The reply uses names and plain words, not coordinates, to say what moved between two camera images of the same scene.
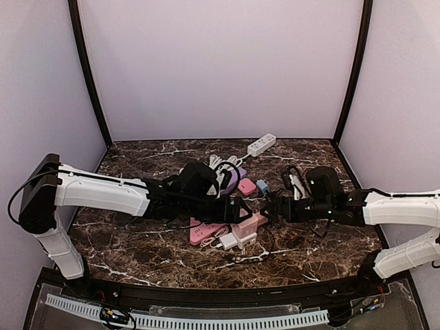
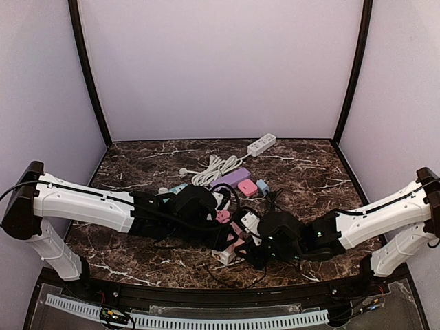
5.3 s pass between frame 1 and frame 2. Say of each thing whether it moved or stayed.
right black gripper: moved
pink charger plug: stayed
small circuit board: stayed
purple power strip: moved
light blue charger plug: stayed
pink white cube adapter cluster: moved
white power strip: stayed
